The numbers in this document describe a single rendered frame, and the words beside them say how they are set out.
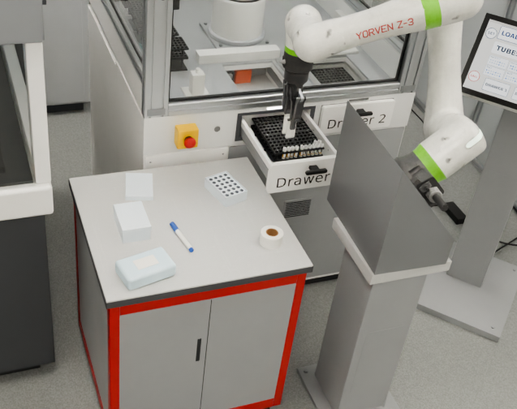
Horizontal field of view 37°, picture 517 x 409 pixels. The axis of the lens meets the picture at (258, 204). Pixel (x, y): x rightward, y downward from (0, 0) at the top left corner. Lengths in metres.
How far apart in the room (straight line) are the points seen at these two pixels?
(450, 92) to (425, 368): 1.21
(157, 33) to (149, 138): 0.37
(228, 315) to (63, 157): 1.88
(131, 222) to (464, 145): 0.99
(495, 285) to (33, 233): 2.04
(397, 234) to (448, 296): 1.24
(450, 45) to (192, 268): 1.01
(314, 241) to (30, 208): 1.27
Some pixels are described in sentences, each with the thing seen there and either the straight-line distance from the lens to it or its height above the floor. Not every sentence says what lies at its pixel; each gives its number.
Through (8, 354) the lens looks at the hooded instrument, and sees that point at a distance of 2.87.
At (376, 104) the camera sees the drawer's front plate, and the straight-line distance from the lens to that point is 2.86.
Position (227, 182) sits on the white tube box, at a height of 0.79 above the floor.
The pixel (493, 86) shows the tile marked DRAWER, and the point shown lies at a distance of 2.99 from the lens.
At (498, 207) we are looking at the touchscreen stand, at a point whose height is 0.47.
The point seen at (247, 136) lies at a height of 0.87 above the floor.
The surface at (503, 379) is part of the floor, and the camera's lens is 3.28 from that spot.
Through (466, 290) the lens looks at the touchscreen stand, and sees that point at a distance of 3.53.
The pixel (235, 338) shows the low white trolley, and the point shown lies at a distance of 2.46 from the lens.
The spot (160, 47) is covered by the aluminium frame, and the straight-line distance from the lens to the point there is 2.44.
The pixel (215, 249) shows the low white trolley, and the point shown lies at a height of 0.76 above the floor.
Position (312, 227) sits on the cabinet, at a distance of 3.11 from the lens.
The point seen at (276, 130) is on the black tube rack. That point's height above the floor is 0.90.
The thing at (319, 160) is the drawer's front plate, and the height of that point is 0.93.
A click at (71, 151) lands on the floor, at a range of 4.07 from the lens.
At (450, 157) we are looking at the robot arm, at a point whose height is 1.10.
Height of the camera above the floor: 2.29
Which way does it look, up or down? 37 degrees down
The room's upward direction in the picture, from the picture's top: 8 degrees clockwise
